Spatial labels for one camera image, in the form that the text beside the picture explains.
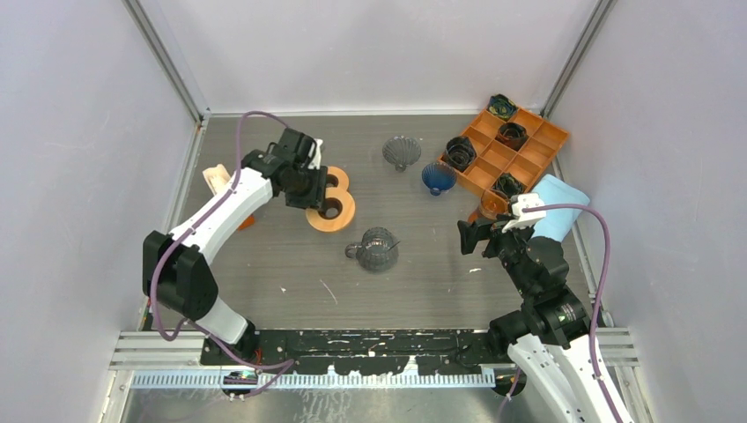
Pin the orange compartment tray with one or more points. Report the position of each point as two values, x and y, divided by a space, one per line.
494 159

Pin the dark capsule green yellow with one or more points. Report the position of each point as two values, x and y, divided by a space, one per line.
501 106

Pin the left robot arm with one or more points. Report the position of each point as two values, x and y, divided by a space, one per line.
177 265

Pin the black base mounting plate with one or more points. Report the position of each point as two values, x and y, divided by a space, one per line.
387 352

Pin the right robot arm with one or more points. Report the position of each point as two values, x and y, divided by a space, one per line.
550 337

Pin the grey transparent dripper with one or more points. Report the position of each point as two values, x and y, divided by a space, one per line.
401 152

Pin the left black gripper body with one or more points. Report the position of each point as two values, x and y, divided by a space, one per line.
308 189

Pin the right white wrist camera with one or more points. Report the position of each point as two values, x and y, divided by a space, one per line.
525 211

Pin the amber glass cup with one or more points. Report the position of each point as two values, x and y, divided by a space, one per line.
490 206

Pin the orange filter holder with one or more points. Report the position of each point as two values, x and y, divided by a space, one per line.
246 223

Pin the wooden ring dripper stand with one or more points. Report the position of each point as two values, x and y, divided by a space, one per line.
336 213

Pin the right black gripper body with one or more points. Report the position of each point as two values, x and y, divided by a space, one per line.
506 246

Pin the grey glass mug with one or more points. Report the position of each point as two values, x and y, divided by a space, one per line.
377 251

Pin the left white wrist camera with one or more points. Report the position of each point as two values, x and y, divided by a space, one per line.
315 155

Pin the blue transparent dripper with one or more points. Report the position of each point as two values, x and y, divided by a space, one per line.
438 178

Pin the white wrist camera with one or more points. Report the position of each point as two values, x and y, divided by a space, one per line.
315 155
525 211

